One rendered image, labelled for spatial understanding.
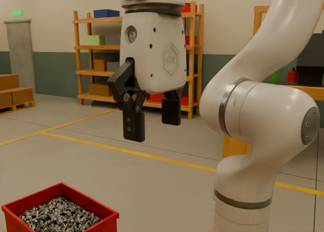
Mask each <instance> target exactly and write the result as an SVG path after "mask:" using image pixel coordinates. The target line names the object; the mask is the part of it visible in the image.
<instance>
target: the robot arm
mask: <svg viewBox="0 0 324 232"><path fill-rule="evenodd" d="M121 7H122V8H124V9H128V10H127V11H125V14H124V15H123V20H122V28H121V43H120V68H119V69H118V70H117V71H116V72H115V73H114V74H113V75H112V76H111V77H110V78H109V79H108V81H107V84H108V87H109V89H110V91H111V93H112V95H113V99H114V101H115V102H116V103H117V104H118V105H119V109H120V110H122V116H123V137H124V138H125V139H127V140H131V141H136V142H140V143H141V142H143V141H145V113H144V112H143V111H141V109H142V106H143V104H144V101H145V98H146V96H147V93H148V94H152V95H154V94H159V93H163V95H164V97H165V98H162V123H165V124H170V125H176V126H178V125H180V124H181V100H180V99H182V97H183V93H182V90H183V88H184V86H185V83H186V79H187V63H186V42H185V32H184V25H183V19H182V17H181V16H182V12H181V11H179V10H178V9H183V8H185V0H121ZM322 9H323V0H272V2H271V4H270V7H269V9H268V11H267V13H266V15H265V18H264V20H263V22H262V24H261V26H260V27H259V29H258V31H257V32H256V34H255V35H254V37H253V38H252V39H251V40H250V41H249V43H248V44H247V45H246V46H245V47H244V48H243V49H242V50H241V51H240V52H239V53H238V54H237V55H236V56H235V57H234V58H233V59H232V60H230V61H229V62H228V63H227V64H226V65H225V66H224V67H223V68H222V69H221V70H220V71H219V72H218V73H217V74H216V75H215V76H214V77H213V78H212V79H211V80H210V82H209V83H208V84H207V86H206V87H205V89H204V91H203V93H202V95H201V98H200V103H199V111H200V116H201V118H202V120H203V122H204V123H205V124H206V125H207V126H208V127H209V128H210V129H212V130H214V131H216V132H218V133H220V134H223V135H226V136H229V137H232V138H235V139H238V140H241V141H244V142H247V143H249V144H250V145H251V147H252V150H251V153H250V154H241V155H232V156H228V157H226V158H224V159H222V160H221V161H220V162H219V164H218V165H217V168H216V173H215V181H214V193H213V207H212V221H211V232H268V229H269V222H270V211H271V203H272V196H273V189H274V183H275V179H276V177H277V174H278V172H279V171H280V169H281V168H282V167H283V166H284V165H285V164H286V163H287V162H288V161H290V160H291V159H292V158H294V157H295V156H296V155H298V154H299V153H300V152H302V151H303V150H304V149H305V148H306V147H307V146H308V145H309V144H310V143H311V142H313V140H314V139H315V137H316V136H317V133H318V131H319V129H320V128H319V127H320V113H319V109H318V107H317V104H316V103H315V101H314V100H313V99H312V97H311V96H309V95H308V94H307V93H305V92H303V91H301V90H299V89H296V88H293V87H288V86H283V85H276V84H270V83H263V81H264V80H265V79H266V78H267V77H268V76H270V75H271V74H273V73H274V72H276V71H278V70H280V69H281V68H283V67H285V66H286V65H288V64H290V63H291V62H292V61H293V60H295V59H296V58H297V57H298V56H299V54H300V53H301V52H302V51H303V50H304V48H305V47H306V45H307V44H308V42H309V40H310V38H311V36H312V34H313V32H314V30H315V28H316V25H317V23H318V21H319V18H320V16H321V13H322ZM133 95H137V96H136V98H135V100H133V98H132V96H133Z"/></svg>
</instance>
